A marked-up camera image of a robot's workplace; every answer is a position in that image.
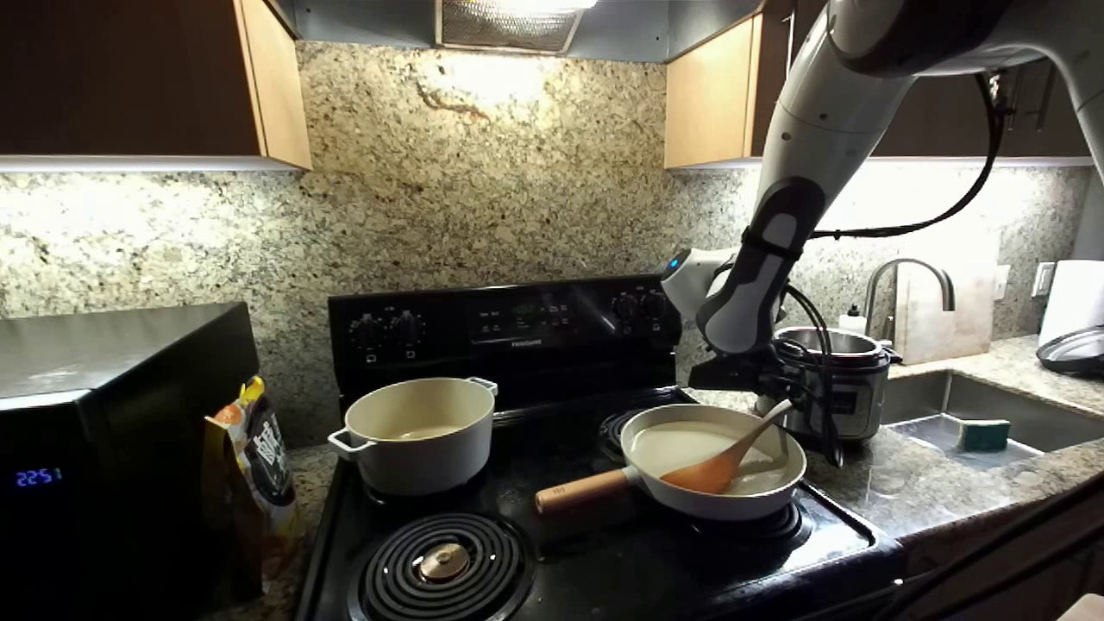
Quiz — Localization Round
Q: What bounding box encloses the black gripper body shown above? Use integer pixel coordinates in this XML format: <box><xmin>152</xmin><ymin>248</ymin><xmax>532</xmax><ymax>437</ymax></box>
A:
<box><xmin>689</xmin><ymin>345</ymin><xmax>821</xmax><ymax>414</ymax></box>

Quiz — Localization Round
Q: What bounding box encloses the wooden spatula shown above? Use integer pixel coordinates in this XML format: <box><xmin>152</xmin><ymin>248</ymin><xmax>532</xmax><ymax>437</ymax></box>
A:
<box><xmin>659</xmin><ymin>402</ymin><xmax>804</xmax><ymax>496</ymax></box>

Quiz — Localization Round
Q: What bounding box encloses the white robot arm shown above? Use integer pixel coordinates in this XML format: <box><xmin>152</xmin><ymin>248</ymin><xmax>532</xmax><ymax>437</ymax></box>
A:
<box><xmin>663</xmin><ymin>0</ymin><xmax>1104</xmax><ymax>396</ymax></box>

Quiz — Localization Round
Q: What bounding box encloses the stainless pressure cooker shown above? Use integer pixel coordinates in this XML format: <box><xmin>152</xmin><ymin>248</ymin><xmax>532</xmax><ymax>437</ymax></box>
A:
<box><xmin>776</xmin><ymin>326</ymin><xmax>892</xmax><ymax>440</ymax></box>

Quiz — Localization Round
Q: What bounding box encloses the white soap bottle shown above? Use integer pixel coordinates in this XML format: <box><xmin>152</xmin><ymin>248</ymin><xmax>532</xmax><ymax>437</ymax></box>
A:
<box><xmin>837</xmin><ymin>303</ymin><xmax>867</xmax><ymax>335</ymax></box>

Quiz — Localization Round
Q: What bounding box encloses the chrome kitchen faucet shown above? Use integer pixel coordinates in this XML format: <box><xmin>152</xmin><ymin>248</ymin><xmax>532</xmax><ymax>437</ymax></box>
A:
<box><xmin>862</xmin><ymin>254</ymin><xmax>955</xmax><ymax>337</ymax></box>

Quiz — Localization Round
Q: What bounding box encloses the steel sink basin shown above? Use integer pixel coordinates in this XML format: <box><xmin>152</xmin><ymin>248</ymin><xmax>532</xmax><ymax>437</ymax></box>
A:
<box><xmin>883</xmin><ymin>372</ymin><xmax>1104</xmax><ymax>469</ymax></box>

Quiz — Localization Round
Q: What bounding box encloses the black electric stove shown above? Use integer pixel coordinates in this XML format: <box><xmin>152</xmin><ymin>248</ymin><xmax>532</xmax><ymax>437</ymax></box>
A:
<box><xmin>294</xmin><ymin>276</ymin><xmax>903</xmax><ymax>621</ymax></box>

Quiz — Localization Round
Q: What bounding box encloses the green sponge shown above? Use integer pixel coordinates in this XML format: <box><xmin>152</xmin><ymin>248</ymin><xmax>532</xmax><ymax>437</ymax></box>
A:
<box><xmin>960</xmin><ymin>420</ymin><xmax>1012</xmax><ymax>450</ymax></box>

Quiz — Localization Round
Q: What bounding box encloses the right upper wooden cabinet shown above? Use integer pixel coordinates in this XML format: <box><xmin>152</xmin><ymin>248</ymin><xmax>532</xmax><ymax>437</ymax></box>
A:
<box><xmin>663</xmin><ymin>0</ymin><xmax>1090</xmax><ymax>167</ymax></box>

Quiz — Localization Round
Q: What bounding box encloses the wooden cabinet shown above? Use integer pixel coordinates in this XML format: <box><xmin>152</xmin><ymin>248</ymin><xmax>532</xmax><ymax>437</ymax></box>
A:
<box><xmin>663</xmin><ymin>0</ymin><xmax>1090</xmax><ymax>167</ymax></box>
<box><xmin>0</xmin><ymin>0</ymin><xmax>309</xmax><ymax>171</ymax></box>

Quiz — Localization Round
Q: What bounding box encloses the dark object on counter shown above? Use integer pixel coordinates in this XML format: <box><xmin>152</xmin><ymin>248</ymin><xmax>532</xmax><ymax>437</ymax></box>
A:
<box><xmin>1036</xmin><ymin>323</ymin><xmax>1104</xmax><ymax>377</ymax></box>

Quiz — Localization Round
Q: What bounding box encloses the range hood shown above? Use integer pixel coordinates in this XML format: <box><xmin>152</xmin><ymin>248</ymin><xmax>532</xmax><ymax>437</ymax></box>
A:
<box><xmin>270</xmin><ymin>0</ymin><xmax>765</xmax><ymax>63</ymax></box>

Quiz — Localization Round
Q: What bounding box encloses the snack bag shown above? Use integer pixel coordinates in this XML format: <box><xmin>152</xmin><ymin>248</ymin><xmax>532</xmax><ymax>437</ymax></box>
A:
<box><xmin>199</xmin><ymin>377</ymin><xmax>295</xmax><ymax>539</ymax></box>

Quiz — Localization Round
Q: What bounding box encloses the black microwave oven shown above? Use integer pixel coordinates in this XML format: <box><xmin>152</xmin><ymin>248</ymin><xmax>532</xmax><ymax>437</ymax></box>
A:
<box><xmin>0</xmin><ymin>303</ymin><xmax>260</xmax><ymax>621</ymax></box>

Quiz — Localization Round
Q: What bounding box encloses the left upper wooden cabinet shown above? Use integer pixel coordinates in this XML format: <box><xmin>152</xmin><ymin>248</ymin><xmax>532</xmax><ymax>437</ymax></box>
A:
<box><xmin>0</xmin><ymin>0</ymin><xmax>309</xmax><ymax>171</ymax></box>

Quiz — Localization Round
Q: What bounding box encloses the cream frying pan wooden handle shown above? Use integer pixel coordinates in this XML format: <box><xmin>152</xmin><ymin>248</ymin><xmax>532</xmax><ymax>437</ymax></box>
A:
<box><xmin>536</xmin><ymin>402</ymin><xmax>808</xmax><ymax>521</ymax></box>

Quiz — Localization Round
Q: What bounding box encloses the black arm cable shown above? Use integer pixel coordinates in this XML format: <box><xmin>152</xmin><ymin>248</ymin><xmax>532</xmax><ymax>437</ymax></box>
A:
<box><xmin>778</xmin><ymin>70</ymin><xmax>1014</xmax><ymax>462</ymax></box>

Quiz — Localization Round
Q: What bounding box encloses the cream pot with handles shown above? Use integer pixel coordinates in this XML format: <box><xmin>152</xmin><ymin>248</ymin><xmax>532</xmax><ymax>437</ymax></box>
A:
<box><xmin>329</xmin><ymin>377</ymin><xmax>495</xmax><ymax>496</ymax></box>

